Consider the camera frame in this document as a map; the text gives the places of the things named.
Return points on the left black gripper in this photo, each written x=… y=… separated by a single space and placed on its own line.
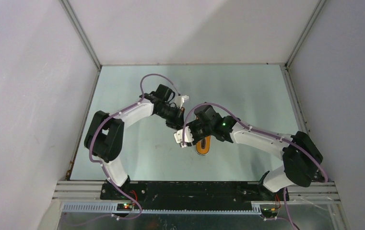
x=178 y=120

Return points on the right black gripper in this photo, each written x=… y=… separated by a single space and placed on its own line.
x=191 y=125

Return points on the orange canvas sneaker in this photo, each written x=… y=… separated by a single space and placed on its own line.
x=202 y=147

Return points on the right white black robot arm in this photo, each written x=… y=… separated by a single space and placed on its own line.
x=300 y=157

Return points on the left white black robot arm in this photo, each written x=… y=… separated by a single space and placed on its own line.
x=104 y=138

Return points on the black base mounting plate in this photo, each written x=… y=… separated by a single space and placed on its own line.
x=192 y=195

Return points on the left controller board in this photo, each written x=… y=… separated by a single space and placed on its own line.
x=125 y=207

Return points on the controller board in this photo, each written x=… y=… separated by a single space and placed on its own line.
x=270 y=213
x=125 y=207

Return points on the right controller board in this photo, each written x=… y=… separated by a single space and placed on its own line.
x=270 y=213

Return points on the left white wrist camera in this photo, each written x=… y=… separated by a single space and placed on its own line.
x=180 y=100

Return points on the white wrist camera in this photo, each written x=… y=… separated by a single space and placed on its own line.
x=184 y=137
x=180 y=100

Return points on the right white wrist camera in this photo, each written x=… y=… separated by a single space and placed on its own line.
x=184 y=137

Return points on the aluminium frame rail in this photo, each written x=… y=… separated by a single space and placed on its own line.
x=89 y=191

